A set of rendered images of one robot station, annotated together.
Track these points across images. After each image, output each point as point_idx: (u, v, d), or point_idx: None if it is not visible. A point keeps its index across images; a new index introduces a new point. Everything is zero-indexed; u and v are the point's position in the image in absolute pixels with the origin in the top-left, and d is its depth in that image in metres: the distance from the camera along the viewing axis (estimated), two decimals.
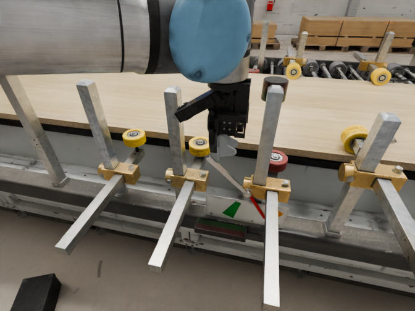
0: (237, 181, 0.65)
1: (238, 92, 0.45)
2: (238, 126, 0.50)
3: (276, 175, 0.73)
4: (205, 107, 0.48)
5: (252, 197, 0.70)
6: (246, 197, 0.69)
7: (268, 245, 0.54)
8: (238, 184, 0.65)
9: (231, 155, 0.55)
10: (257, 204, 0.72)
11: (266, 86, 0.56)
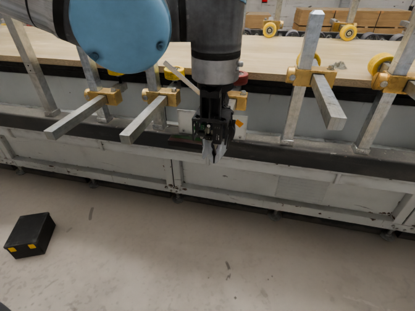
0: (197, 88, 0.76)
1: None
2: (201, 130, 0.48)
3: (238, 89, 0.86)
4: None
5: None
6: None
7: None
8: (198, 90, 0.77)
9: (202, 157, 0.54)
10: None
11: None
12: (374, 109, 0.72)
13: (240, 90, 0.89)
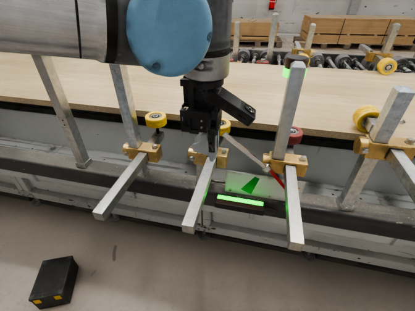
0: (255, 156, 0.70)
1: None
2: None
3: (292, 147, 0.80)
4: None
5: (272, 171, 0.75)
6: (266, 171, 0.73)
7: (291, 200, 0.61)
8: (255, 158, 0.70)
9: None
10: (278, 178, 0.76)
11: (288, 62, 0.60)
12: None
13: None
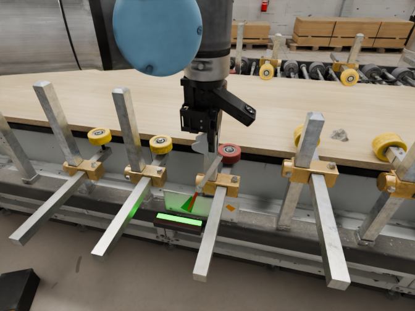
0: (207, 179, 0.67)
1: None
2: None
3: (230, 166, 0.79)
4: None
5: (198, 193, 0.75)
6: (196, 190, 0.72)
7: (209, 226, 0.60)
8: (205, 181, 0.68)
9: None
10: (195, 199, 0.77)
11: None
12: (380, 207, 0.65)
13: (233, 165, 0.82)
